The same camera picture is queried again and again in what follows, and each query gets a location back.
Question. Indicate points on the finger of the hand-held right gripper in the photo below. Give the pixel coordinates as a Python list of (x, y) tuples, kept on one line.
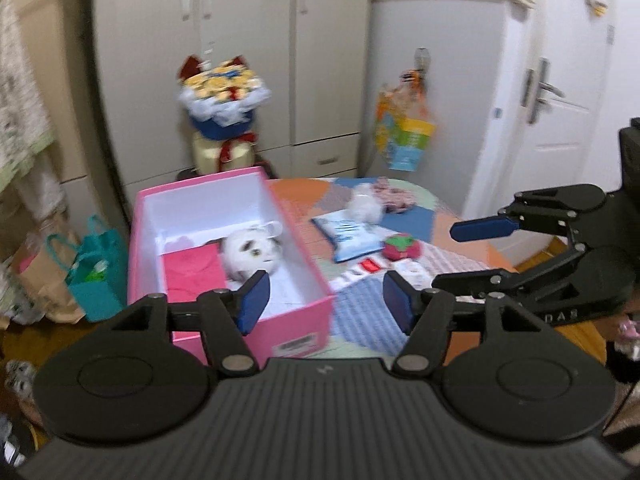
[(480, 280), (480, 229)]

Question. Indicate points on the pink white fluffy plush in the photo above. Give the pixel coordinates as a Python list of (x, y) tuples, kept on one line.
[(365, 206)]

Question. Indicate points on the flower bouquet blue wrap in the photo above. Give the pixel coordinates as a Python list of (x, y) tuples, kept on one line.
[(222, 95)]

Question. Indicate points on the pink floral cloth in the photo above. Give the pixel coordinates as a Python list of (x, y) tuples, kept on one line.
[(397, 197)]

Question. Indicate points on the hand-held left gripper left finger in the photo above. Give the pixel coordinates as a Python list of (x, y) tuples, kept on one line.
[(254, 305)]

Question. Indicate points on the white cat plush toy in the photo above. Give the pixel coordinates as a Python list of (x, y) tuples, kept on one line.
[(250, 252)]

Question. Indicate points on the small red card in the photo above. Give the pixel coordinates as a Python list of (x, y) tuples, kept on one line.
[(370, 264)]

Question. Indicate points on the light wooden board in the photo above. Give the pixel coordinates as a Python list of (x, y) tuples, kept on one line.
[(60, 85)]

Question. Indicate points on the person's right hand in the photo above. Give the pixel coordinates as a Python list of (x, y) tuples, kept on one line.
[(625, 332)]

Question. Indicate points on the wall hook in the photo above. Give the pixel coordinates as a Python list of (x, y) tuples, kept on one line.
[(423, 57)]

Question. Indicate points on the fluffy cream green cardigan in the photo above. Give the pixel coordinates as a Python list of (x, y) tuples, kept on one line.
[(20, 85)]

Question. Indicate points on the red strawberry plush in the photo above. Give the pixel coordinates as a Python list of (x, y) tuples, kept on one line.
[(401, 247)]

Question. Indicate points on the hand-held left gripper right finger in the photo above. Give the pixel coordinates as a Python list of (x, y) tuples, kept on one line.
[(399, 302)]

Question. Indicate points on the spotted fuzzy item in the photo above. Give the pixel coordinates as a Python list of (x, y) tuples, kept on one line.
[(21, 390)]

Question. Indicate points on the white door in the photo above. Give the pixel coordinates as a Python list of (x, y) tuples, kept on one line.
[(575, 85)]

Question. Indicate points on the teal gift bag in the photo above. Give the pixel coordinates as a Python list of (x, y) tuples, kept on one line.
[(97, 280)]

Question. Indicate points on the white blue tissue pack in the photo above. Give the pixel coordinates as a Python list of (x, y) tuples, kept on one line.
[(350, 235)]

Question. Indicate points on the black stool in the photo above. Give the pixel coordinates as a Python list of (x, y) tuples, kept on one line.
[(265, 166)]

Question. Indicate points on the black clothes rack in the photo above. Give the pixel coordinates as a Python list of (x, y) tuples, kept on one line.
[(109, 135)]

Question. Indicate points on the pink cardboard box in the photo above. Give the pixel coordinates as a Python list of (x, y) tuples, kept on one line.
[(300, 327)]

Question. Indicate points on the colourful paper gift bag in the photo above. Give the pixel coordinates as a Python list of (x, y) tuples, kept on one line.
[(405, 135)]

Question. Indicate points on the patchwork tablecloth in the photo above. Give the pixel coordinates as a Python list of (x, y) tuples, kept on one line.
[(310, 195)]

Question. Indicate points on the brown paper bag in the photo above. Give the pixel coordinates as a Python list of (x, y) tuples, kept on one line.
[(42, 280)]

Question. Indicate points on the light wood wardrobe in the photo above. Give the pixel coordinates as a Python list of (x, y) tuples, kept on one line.
[(240, 60)]

